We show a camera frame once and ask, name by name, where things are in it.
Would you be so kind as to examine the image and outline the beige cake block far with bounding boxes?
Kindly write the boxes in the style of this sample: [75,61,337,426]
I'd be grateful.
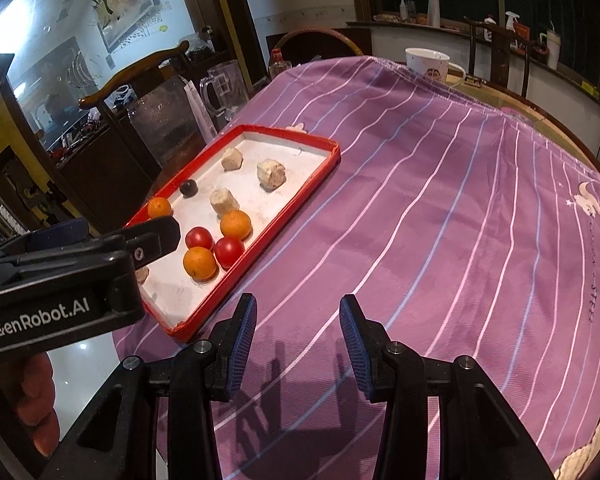
[221,148,244,171]

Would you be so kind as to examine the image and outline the beige cake block middle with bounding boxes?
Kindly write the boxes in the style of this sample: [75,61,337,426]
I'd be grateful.
[209,188,240,219]

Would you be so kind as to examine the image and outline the small red tomato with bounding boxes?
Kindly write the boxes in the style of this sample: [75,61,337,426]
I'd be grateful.
[214,236,245,270]

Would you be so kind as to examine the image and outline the small beige block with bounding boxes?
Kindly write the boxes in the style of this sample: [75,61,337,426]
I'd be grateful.
[135,266,149,284]

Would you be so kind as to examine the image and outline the stacked white cups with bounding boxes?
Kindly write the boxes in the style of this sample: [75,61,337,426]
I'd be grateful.
[427,0,441,28]

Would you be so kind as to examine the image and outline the white mug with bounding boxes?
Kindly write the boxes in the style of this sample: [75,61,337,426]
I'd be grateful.
[405,48,467,88]

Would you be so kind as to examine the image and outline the red rimmed white tray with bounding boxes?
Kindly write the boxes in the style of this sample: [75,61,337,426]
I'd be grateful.
[130,125,340,341]

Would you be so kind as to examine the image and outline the dark plum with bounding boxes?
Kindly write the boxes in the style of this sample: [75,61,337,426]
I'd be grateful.
[178,179,198,198]

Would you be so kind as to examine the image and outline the purple striped tablecloth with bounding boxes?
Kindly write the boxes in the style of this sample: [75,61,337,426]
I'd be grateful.
[111,55,600,480]

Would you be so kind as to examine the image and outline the beige cake block right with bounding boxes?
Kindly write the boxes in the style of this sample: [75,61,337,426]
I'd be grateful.
[257,158,286,192]

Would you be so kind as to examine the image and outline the wooden chair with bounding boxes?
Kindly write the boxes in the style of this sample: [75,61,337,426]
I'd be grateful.
[78,39,217,201]

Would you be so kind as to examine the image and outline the small orange fruit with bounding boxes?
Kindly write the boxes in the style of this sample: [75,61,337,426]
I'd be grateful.
[183,247,218,282]

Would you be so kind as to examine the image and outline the white spray bottle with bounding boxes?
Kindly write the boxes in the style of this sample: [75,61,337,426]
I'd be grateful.
[505,11,519,32]

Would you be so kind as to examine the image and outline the orange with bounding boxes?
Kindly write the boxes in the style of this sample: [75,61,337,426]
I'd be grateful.
[220,210,252,240]

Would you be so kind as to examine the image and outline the framed wall painting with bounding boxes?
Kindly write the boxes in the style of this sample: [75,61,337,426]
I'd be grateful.
[91,0,159,53]

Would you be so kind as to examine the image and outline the glass pitcher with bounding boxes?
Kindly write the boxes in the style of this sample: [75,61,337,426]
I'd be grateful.
[199,60,249,122]

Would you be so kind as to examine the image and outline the red gloved hand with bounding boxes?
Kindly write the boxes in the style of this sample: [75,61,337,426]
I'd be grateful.
[0,352,60,458]

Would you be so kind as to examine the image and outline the clear bottle red cap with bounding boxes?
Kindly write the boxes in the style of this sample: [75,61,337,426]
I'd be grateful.
[268,48,292,80]

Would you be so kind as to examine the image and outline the beige cake block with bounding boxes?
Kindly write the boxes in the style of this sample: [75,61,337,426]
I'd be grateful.
[209,188,240,219]
[221,148,244,171]
[257,158,286,192]

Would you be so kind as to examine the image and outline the large orange fruit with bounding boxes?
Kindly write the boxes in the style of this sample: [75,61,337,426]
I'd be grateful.
[147,196,172,219]

